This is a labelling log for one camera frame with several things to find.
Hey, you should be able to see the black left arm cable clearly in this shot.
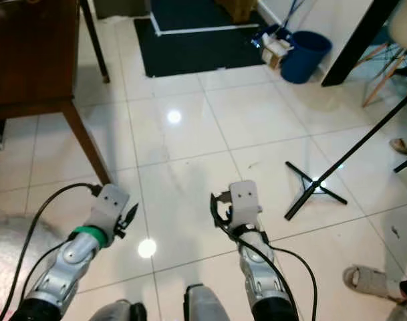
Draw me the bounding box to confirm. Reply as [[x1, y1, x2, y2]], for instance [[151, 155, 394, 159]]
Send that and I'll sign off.
[[0, 182, 101, 321]]

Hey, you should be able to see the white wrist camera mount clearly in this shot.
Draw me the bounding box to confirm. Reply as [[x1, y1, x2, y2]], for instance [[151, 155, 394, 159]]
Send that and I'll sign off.
[[229, 180, 263, 228], [88, 184, 130, 236]]

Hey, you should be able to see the brown wooden cabinet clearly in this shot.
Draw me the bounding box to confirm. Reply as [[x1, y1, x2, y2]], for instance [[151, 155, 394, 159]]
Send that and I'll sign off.
[[213, 0, 258, 25]]

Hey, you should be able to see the brown wooden table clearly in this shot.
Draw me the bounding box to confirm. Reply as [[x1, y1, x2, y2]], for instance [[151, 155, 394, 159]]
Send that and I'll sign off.
[[0, 0, 114, 189]]

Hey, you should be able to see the grey robot leg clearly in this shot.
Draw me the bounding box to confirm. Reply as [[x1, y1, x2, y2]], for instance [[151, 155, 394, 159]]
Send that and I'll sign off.
[[184, 284, 245, 321], [96, 300, 148, 321]]

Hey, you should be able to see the grey robot right leg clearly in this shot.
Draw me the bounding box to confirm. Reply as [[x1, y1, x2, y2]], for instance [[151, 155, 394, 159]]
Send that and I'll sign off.
[[184, 284, 245, 321]]

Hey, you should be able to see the white plastic bag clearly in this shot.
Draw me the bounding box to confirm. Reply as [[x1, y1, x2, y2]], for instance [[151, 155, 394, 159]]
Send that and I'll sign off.
[[0, 211, 61, 321]]

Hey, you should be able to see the black tripod stand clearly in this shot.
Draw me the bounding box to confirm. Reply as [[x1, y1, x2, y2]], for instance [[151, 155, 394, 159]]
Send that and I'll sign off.
[[285, 87, 407, 222]]

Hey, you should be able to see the grey robot left leg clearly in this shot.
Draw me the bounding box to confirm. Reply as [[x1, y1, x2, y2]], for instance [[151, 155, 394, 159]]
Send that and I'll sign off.
[[96, 300, 148, 321]]

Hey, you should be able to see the blue plastic bin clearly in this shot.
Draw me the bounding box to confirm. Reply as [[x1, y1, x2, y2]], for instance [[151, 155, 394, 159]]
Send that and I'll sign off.
[[280, 30, 333, 85]]

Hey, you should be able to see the small cardboard box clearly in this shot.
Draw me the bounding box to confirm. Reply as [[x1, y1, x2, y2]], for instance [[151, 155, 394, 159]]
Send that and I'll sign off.
[[253, 24, 297, 70]]

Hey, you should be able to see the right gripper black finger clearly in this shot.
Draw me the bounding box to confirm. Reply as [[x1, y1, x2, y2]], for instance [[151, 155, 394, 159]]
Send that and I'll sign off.
[[211, 194, 231, 225]]

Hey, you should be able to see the wooden legged chair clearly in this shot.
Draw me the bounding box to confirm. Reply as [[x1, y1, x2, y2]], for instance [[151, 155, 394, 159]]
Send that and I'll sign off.
[[360, 0, 407, 108]]

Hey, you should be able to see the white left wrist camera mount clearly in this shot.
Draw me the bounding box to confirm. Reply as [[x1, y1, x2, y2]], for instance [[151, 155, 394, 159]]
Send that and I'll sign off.
[[88, 184, 130, 236]]

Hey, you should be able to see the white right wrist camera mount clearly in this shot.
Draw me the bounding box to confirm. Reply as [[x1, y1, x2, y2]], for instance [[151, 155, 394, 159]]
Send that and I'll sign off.
[[229, 180, 263, 228]]

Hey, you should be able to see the black slanted beam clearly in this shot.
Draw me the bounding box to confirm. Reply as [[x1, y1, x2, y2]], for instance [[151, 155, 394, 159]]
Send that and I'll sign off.
[[321, 0, 402, 88]]

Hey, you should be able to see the dark floor mat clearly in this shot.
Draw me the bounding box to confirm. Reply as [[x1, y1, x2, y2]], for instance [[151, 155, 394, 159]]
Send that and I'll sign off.
[[134, 0, 288, 78]]

